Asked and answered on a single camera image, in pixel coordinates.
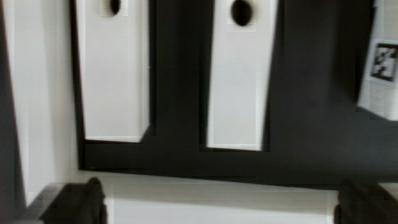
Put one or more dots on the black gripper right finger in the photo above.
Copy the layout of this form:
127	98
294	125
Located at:
367	204

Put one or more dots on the white chair back part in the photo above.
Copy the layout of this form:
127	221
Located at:
59	157

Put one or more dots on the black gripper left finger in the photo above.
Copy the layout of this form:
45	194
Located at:
79	207

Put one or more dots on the white chair seat part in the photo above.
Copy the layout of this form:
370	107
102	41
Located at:
164	200

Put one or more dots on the white chair leg with tag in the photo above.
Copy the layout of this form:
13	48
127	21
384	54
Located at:
379	86

